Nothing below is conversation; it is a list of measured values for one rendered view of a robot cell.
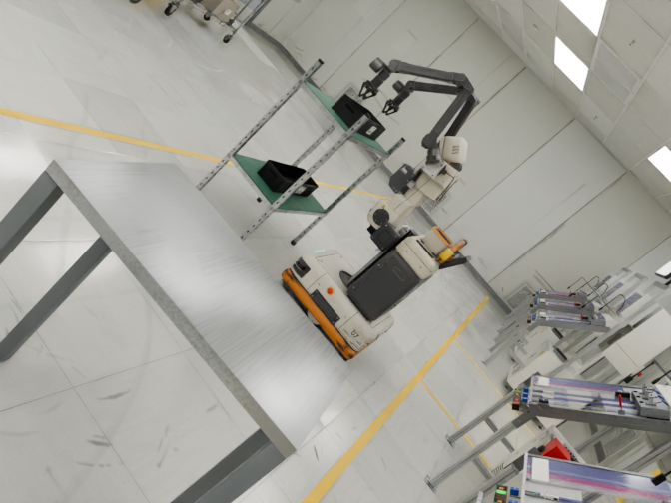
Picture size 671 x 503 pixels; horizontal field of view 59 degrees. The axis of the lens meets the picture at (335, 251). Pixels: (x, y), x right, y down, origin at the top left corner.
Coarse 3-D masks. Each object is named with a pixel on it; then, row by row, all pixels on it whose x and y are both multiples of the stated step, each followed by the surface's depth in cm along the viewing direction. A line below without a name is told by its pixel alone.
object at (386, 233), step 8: (384, 224) 351; (368, 232) 369; (376, 232) 353; (384, 232) 351; (392, 232) 350; (400, 232) 363; (376, 240) 353; (384, 240) 351; (392, 240) 350; (376, 248) 366; (384, 248) 352
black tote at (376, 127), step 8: (344, 96) 346; (336, 104) 348; (344, 104) 346; (352, 104) 345; (336, 112) 348; (344, 112) 346; (352, 112) 345; (360, 112) 343; (368, 112) 399; (344, 120) 347; (352, 120) 345; (368, 120) 357; (376, 120) 398; (360, 128) 359; (368, 128) 369; (376, 128) 381; (384, 128) 392; (368, 136) 383; (376, 136) 395
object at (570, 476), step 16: (528, 464) 235; (544, 464) 236; (560, 464) 237; (528, 480) 222; (544, 480) 221; (560, 480) 222; (576, 480) 223; (592, 480) 224; (608, 480) 225; (624, 480) 226; (640, 480) 226; (624, 496) 212; (640, 496) 212; (656, 496) 213
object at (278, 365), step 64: (64, 192) 112; (128, 192) 124; (192, 192) 150; (0, 256) 119; (128, 256) 110; (192, 256) 126; (192, 320) 109; (256, 320) 128; (256, 384) 111; (320, 384) 130; (256, 448) 155
